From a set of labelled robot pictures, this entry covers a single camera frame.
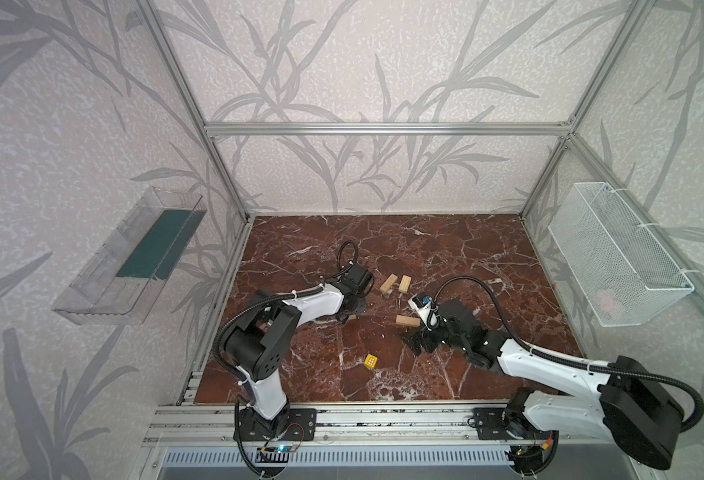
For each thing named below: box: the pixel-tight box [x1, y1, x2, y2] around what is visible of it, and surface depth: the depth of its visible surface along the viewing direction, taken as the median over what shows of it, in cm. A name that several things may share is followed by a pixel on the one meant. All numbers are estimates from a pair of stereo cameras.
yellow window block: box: [363, 353, 378, 369], surface depth 84 cm
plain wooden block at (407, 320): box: [395, 314, 421, 327], surface depth 93 cm
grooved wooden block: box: [398, 275, 412, 293], surface depth 101 cm
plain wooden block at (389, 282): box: [380, 273, 398, 293], surface depth 101 cm
